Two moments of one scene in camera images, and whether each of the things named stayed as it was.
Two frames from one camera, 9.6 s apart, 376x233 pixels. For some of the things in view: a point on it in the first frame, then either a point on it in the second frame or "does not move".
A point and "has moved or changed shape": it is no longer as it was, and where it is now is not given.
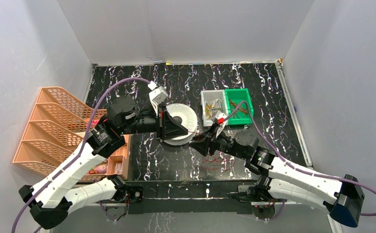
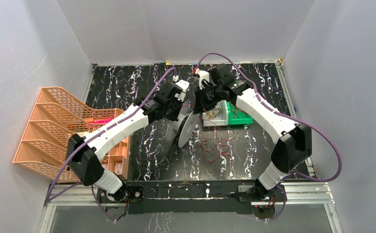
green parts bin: (234, 97) does not move
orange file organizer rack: (59, 122) does not move
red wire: (216, 159) has moved or changed shape
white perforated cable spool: (187, 117) has moved or changed shape
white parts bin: (212, 101) does not move
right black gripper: (203, 145) to (200, 105)
